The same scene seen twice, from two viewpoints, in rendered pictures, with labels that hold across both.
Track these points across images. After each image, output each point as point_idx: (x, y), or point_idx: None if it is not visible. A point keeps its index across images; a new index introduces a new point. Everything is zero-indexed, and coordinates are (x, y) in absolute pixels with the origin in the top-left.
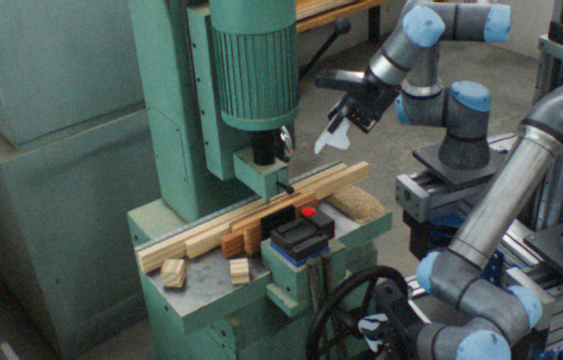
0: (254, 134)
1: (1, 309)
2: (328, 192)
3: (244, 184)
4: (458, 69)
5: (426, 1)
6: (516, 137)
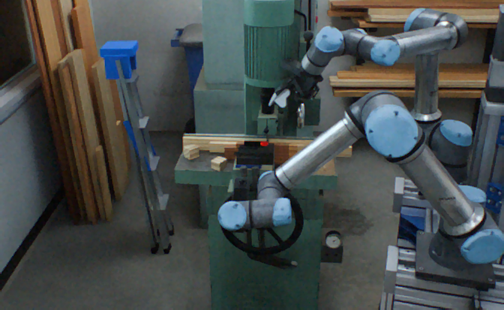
0: (261, 91)
1: (196, 191)
2: None
3: (280, 135)
4: None
5: (357, 31)
6: None
